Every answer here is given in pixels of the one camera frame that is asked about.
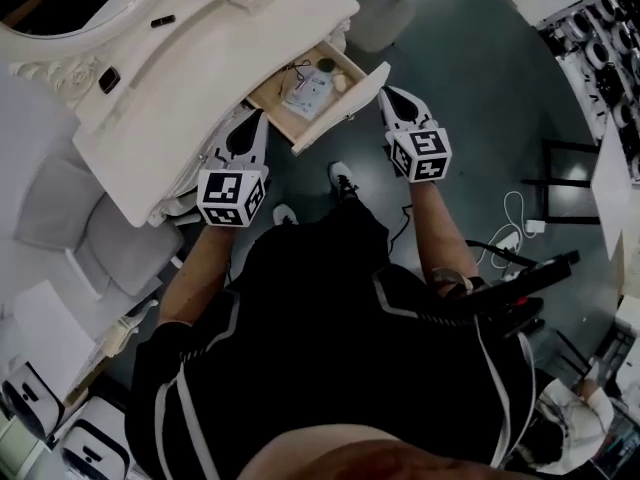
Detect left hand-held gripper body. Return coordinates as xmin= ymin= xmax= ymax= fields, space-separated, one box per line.
xmin=196 ymin=108 xmax=274 ymax=229

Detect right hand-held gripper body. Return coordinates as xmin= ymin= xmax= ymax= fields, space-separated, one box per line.
xmin=378 ymin=85 xmax=454 ymax=185

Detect wooden drawer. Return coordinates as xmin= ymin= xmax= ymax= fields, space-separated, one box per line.
xmin=244 ymin=39 xmax=392 ymax=157

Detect person's right forearm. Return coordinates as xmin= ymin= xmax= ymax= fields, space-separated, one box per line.
xmin=409 ymin=180 xmax=481 ymax=289

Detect person's left forearm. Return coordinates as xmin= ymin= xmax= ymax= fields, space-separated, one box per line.
xmin=158 ymin=220 xmax=236 ymax=327

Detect white ornate dressing table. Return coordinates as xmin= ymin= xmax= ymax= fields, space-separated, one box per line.
xmin=9 ymin=0 xmax=361 ymax=228

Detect person's left white shoe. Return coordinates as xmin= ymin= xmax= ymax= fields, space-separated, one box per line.
xmin=272 ymin=203 xmax=300 ymax=227

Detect person's white shoe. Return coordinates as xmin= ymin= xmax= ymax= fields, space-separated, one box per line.
xmin=328 ymin=161 xmax=360 ymax=202
xmin=272 ymin=203 xmax=300 ymax=227

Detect grey stool with black legs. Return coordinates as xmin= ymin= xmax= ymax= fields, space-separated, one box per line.
xmin=344 ymin=0 xmax=417 ymax=53

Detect person's right white shoe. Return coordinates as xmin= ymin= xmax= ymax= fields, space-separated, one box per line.
xmin=328 ymin=161 xmax=360 ymax=202

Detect grey upholstered armchair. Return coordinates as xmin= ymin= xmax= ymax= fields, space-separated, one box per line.
xmin=14 ymin=152 xmax=186 ymax=299

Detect black rectangular gadget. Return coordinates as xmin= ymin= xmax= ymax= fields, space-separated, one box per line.
xmin=98 ymin=66 xmax=121 ymax=94

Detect black device pack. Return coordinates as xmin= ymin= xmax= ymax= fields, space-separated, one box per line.
xmin=449 ymin=250 xmax=581 ymax=339

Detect person's black shirt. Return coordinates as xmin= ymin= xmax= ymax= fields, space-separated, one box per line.
xmin=123 ymin=200 xmax=539 ymax=480

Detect white board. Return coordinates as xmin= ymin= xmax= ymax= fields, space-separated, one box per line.
xmin=591 ymin=112 xmax=640 ymax=264

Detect shelf of white-rimmed reels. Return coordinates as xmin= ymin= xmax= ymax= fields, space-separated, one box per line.
xmin=537 ymin=0 xmax=640 ymax=184

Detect white carved side table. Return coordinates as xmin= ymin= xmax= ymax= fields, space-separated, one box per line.
xmin=0 ymin=280 xmax=160 ymax=409

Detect person's chin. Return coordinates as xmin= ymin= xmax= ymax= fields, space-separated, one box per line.
xmin=244 ymin=422 xmax=541 ymax=480

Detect thin black cord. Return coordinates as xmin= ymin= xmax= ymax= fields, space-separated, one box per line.
xmin=282 ymin=60 xmax=314 ymax=82

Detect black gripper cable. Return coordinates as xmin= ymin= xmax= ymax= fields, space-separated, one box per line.
xmin=387 ymin=202 xmax=414 ymax=249

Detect white cable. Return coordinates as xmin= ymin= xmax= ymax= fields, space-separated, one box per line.
xmin=474 ymin=190 xmax=531 ymax=269

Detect grey elbow strap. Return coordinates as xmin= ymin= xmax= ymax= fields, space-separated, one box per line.
xmin=432 ymin=266 xmax=486 ymax=299

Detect black metal frame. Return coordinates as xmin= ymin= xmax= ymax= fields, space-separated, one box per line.
xmin=522 ymin=139 xmax=601 ymax=227

